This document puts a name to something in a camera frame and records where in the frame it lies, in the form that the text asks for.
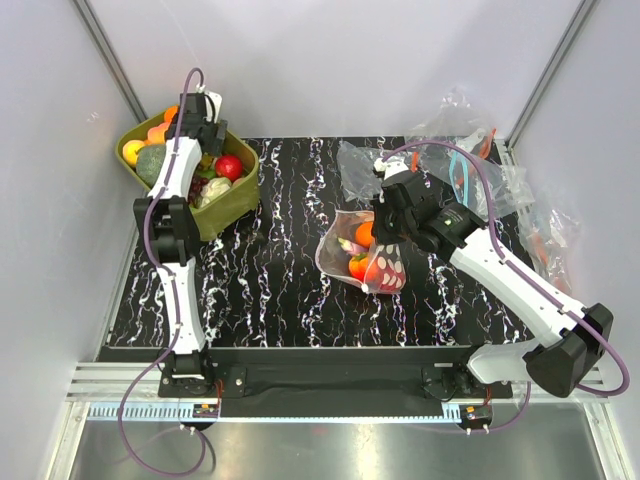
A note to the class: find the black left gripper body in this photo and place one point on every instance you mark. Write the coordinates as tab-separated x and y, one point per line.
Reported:
215	132

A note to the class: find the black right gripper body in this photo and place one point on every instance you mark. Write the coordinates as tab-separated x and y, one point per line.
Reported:
388	227

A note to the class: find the orange tangerine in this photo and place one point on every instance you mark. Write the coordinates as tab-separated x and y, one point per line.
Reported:
363	234

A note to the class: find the red apple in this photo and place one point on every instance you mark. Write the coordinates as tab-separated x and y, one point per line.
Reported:
390	275
230	167

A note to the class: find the purple onion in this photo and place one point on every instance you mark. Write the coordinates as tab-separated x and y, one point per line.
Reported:
352	248

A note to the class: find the dotted clear zip bag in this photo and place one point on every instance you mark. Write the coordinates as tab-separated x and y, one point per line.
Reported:
331	260

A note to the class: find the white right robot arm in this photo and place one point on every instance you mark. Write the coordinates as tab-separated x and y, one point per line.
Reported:
568	337

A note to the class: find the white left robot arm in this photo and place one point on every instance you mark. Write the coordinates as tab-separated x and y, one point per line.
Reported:
171	239

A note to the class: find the red zipper clear bag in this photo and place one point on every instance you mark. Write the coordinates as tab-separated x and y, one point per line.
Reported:
362	171

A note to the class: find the crumpled clear bag pile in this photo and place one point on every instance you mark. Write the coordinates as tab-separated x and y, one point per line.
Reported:
546	232

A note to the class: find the red apple in bin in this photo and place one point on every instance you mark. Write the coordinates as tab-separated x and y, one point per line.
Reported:
230	167

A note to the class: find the orange at bin back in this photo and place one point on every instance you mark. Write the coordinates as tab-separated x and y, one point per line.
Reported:
170	113

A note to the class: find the dark purple grape bunch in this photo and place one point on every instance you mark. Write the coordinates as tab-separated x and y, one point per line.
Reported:
197	185

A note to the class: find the white cauliflower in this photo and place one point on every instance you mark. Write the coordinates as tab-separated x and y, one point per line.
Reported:
213	190

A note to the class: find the pink yellow peach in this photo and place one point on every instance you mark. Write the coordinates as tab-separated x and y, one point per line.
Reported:
157	135

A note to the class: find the green broccoli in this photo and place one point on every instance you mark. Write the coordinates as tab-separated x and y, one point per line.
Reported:
149	163

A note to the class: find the yellow lemon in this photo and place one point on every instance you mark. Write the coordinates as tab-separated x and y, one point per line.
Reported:
130	151

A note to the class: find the black marbled table mat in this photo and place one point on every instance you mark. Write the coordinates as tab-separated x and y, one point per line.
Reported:
258	284

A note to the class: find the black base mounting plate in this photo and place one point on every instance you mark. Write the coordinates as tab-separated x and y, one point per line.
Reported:
237	373

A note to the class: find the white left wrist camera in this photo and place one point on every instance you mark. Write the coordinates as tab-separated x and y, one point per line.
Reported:
213	102

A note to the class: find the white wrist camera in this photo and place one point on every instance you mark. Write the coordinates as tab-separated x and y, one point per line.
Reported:
213	102
390	167

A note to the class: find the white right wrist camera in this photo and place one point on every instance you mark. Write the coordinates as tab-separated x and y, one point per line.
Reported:
390	167

